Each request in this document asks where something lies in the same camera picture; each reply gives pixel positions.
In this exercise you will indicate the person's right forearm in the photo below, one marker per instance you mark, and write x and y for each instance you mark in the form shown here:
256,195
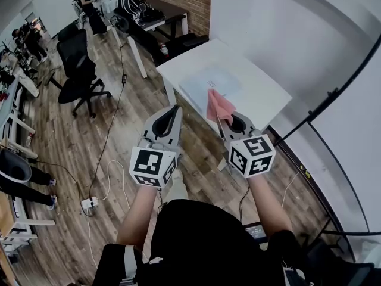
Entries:
269,207

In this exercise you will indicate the cardboard scrap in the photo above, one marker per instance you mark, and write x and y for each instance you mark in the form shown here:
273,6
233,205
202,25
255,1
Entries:
222,165

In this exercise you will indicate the grey round stool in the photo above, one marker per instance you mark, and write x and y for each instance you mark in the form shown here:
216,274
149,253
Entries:
13,165

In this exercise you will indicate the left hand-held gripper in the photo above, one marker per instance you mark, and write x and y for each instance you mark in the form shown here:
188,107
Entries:
147,164

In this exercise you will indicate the dark desk with white legs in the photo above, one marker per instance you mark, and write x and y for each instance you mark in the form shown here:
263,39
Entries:
160,10

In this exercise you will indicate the pink cloth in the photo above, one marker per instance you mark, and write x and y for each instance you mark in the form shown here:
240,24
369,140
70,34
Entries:
218,106

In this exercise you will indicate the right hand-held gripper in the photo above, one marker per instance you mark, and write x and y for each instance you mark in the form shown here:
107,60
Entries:
253,155

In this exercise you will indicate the person's left forearm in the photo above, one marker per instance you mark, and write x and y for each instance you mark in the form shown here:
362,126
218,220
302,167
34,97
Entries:
138,216

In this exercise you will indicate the person's black shirt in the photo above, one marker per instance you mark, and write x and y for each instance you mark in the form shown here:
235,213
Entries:
202,243

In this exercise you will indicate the yellow sticker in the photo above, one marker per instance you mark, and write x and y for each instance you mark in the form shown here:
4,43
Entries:
306,171

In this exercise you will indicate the black curved rail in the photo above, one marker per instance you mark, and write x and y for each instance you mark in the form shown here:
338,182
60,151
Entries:
342,88

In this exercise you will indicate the black office chair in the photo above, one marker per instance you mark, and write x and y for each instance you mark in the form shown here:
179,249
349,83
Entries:
78,70

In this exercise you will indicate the light blue object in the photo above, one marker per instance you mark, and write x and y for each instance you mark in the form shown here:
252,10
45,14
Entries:
202,86

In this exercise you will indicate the white power strip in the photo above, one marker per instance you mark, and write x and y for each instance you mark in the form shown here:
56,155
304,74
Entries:
90,202

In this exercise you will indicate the person's white shoe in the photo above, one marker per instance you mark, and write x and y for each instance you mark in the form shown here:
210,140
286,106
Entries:
178,186

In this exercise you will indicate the black and white backpack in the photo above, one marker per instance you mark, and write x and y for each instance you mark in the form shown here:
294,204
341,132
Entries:
131,6

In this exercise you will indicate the white frame desk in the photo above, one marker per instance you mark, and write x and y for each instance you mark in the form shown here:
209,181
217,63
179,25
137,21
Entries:
13,112

